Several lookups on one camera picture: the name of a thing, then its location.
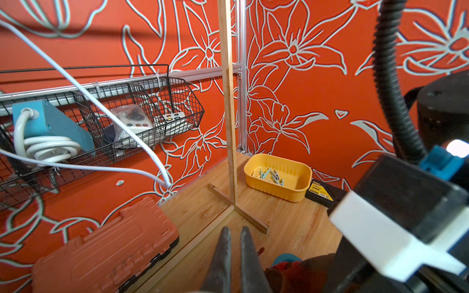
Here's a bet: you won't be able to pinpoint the black box with label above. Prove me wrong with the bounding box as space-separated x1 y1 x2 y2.
305 179 346 209

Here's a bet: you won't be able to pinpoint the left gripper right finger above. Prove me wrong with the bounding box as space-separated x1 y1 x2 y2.
241 227 272 293

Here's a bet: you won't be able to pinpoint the clothespins in yellow tray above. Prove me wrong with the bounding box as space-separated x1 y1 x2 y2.
251 167 285 186

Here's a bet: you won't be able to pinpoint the white wire hanger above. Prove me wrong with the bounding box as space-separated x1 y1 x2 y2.
0 20 173 189

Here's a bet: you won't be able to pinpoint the teal box with cable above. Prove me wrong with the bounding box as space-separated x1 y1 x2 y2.
12 100 95 163

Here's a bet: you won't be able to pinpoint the wooden clothes rack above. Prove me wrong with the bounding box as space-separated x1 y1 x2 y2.
208 1 269 234

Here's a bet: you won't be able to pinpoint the white switch box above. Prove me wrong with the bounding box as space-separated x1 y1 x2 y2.
110 105 155 149

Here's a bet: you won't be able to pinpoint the red black plaid shirt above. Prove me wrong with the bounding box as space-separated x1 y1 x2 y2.
265 253 335 293

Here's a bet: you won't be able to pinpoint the yellow plastic tray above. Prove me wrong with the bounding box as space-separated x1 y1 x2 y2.
244 154 313 203

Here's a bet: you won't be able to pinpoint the red tool case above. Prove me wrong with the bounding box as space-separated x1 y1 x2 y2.
32 197 179 293

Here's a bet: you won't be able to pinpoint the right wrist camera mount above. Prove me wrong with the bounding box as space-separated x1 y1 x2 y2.
330 148 469 282

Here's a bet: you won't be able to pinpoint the white button box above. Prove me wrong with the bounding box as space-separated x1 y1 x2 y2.
155 112 192 136

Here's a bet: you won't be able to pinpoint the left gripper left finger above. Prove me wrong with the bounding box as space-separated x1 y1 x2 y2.
200 227 232 293

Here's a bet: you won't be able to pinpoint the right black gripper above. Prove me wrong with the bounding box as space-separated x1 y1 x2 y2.
322 238 469 293

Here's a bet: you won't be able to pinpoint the black wire basket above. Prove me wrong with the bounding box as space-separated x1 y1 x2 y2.
1 73 205 210

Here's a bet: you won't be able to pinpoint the teal plastic basket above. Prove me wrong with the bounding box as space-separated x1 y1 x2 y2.
272 253 302 267

